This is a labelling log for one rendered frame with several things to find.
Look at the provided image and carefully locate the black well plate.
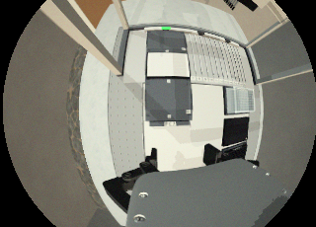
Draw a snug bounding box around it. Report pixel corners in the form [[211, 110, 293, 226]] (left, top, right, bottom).
[[224, 144, 248, 159]]

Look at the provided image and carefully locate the grey perforated base plate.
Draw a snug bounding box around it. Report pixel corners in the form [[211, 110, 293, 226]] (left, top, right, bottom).
[[108, 70, 261, 177]]

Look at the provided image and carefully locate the dark grey plate carrier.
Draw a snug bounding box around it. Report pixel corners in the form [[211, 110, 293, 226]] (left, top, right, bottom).
[[145, 30, 193, 126]]

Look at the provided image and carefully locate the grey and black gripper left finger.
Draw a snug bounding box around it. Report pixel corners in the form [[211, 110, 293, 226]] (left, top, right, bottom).
[[103, 148, 160, 214]]

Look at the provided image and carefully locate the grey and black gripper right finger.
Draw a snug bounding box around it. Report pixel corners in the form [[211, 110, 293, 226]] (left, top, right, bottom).
[[203, 143, 260, 167]]

